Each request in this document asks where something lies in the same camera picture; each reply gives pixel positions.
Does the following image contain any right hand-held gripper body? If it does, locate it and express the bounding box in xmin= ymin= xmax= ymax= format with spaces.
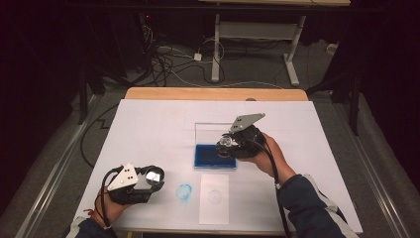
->
xmin=227 ymin=113 xmax=267 ymax=160

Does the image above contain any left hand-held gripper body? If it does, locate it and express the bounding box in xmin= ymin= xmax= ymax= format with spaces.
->
xmin=107 ymin=162 xmax=165 ymax=205

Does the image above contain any blue ink pad clear case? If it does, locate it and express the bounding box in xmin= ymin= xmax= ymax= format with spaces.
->
xmin=193 ymin=122 xmax=238 ymax=171

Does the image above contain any white paper sheet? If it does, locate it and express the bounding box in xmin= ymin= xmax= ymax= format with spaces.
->
xmin=198 ymin=174 xmax=230 ymax=226

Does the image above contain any person's left hand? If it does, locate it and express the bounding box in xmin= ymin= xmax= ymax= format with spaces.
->
xmin=95 ymin=187 xmax=134 ymax=228

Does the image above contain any person's right hand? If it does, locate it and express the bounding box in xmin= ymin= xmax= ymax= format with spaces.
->
xmin=237 ymin=132 xmax=297 ymax=184

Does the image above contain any small clear blue object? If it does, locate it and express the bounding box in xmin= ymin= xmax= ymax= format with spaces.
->
xmin=175 ymin=182 xmax=193 ymax=201

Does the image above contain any large white table covering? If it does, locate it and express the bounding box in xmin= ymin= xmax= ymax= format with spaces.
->
xmin=74 ymin=98 xmax=364 ymax=235

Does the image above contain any black stand leg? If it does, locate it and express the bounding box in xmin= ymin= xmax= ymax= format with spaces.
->
xmin=306 ymin=72 xmax=361 ymax=137
xmin=77 ymin=63 xmax=107 ymax=126

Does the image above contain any left hand-held gripper black cable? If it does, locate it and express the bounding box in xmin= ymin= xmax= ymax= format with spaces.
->
xmin=94 ymin=165 xmax=124 ymax=238

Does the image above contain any hand-held gripper black cable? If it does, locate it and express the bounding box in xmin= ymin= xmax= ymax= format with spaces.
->
xmin=246 ymin=138 xmax=293 ymax=238
xmin=94 ymin=165 xmax=124 ymax=238

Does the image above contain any right hand-held gripper black cable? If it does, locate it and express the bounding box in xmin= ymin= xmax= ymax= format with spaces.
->
xmin=246 ymin=138 xmax=293 ymax=238

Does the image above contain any black floor cable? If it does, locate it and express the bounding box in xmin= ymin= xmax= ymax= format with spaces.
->
xmin=80 ymin=103 xmax=120 ymax=168

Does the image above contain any aluminium floor rail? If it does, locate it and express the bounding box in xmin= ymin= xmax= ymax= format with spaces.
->
xmin=14 ymin=93 xmax=103 ymax=238
xmin=333 ymin=102 xmax=412 ymax=238

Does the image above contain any white frame desk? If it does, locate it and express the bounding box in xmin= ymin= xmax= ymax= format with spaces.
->
xmin=197 ymin=0 xmax=351 ymax=87

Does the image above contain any tangle of floor cables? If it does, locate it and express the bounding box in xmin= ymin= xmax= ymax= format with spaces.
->
xmin=138 ymin=13 xmax=285 ymax=89

